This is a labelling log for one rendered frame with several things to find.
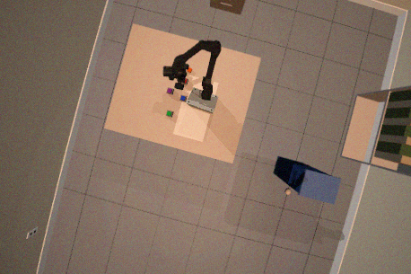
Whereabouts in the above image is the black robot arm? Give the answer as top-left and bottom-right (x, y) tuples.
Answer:
(163, 40), (222, 101)

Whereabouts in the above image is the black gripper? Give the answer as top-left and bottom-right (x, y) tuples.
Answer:
(174, 63), (189, 90)

